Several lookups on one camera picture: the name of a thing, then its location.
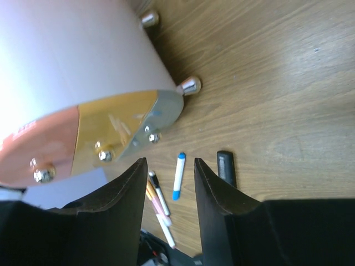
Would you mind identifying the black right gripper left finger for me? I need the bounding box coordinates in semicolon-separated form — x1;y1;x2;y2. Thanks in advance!
1;158;148;265

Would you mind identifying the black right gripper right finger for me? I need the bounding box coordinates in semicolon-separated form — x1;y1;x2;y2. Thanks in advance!
194;158;354;265

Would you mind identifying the white rounded drawer organizer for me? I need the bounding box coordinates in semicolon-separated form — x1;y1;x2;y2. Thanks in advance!
1;1;201;188

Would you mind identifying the pink highlighter orange cap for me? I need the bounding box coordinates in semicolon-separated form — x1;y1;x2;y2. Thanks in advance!
146;180;172;227

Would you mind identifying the black highlighter blue cap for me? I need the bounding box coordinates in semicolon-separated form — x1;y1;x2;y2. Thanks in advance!
216;150;237;188

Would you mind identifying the white marker black cap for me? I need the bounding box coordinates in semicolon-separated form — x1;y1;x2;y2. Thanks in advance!
148;171;170;216

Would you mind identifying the white marker light blue cap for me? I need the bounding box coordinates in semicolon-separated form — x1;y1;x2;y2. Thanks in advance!
172;152;186;201

